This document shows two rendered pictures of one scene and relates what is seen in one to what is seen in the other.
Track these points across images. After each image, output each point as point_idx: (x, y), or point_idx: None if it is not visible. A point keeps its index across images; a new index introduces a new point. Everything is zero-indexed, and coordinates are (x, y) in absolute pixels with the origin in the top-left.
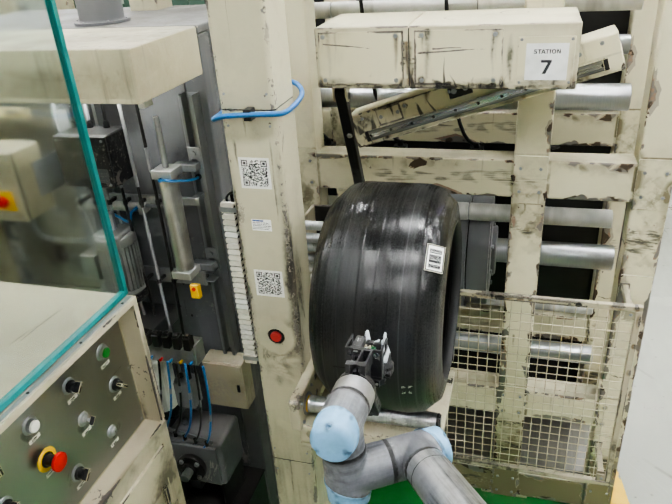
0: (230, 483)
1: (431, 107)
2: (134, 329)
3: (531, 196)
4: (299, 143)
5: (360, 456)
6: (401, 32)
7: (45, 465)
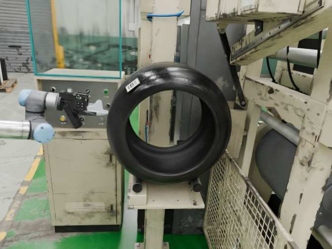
0: None
1: (249, 41)
2: None
3: (309, 135)
4: (242, 69)
5: (27, 111)
6: None
7: None
